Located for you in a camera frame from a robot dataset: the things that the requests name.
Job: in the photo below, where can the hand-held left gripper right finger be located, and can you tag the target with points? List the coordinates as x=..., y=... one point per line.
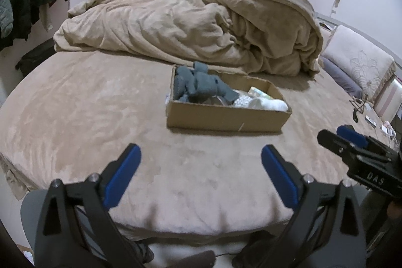
x=279, y=177

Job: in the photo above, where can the white remote control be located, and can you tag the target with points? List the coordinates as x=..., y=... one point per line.
x=371, y=122

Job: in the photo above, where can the clear plastic bag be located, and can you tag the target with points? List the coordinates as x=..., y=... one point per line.
x=219, y=100

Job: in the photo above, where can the bag of white beads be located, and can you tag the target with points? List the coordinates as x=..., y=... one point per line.
x=240, y=102

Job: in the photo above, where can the grey pillow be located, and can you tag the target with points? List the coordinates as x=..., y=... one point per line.
x=342, y=79

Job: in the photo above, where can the pink striped cushion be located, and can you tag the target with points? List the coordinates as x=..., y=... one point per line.
x=389, y=98

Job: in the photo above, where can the bed with beige sheet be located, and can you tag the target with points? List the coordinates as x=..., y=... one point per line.
x=94, y=117

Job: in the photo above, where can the grey socks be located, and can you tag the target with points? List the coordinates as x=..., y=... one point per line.
x=201, y=86

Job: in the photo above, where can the beige fleece blanket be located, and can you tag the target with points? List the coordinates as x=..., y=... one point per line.
x=157, y=26

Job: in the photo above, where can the white socks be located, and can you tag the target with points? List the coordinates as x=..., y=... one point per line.
x=276, y=105

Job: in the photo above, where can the brown cardboard box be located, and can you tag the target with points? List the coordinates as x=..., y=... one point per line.
x=219, y=120

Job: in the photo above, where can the black bag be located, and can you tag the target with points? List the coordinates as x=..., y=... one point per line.
x=36, y=57

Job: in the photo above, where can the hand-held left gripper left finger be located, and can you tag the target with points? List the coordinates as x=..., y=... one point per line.
x=122, y=177

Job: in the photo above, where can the white floral pillow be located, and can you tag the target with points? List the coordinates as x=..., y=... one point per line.
x=358, y=64

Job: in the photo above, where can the black phone stand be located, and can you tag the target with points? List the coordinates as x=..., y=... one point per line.
x=356, y=112

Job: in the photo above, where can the grey metal headboard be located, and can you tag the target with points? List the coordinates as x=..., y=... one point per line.
x=361, y=27

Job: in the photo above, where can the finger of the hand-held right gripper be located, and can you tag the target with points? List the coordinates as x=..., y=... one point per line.
x=336, y=144
x=351, y=133

